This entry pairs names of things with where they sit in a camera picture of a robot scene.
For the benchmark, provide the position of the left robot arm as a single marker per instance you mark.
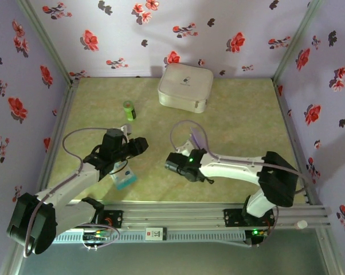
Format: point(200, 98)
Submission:
point(69, 183)

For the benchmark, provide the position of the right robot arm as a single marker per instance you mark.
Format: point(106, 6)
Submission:
point(232, 169)

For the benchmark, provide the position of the green bottle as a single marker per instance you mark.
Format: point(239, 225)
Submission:
point(129, 110)

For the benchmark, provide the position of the blue wet wipes pack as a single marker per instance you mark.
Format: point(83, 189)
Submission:
point(125, 179)

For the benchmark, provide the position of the white zip case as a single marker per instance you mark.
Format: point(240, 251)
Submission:
point(184, 86)

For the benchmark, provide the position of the white label card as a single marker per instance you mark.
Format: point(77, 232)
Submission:
point(156, 233)

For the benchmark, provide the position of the white round cap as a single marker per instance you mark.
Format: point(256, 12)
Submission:
point(301, 224)

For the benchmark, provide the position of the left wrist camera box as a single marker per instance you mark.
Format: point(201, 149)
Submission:
point(126, 129)

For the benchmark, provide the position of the long aluminium frame rail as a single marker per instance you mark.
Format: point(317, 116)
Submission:
point(175, 213)

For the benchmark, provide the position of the aluminium table edge rail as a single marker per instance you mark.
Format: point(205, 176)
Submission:
point(65, 114)
point(286, 114)

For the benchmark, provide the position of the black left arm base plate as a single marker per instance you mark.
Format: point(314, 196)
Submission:
point(115, 219)

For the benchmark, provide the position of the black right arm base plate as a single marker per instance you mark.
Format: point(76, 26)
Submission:
point(232, 217)

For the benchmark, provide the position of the aluminium corner post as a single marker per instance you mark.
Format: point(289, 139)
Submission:
point(47, 43)
point(295, 43)

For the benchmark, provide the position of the aluminium frame leg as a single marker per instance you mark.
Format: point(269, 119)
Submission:
point(328, 252)
point(4, 267)

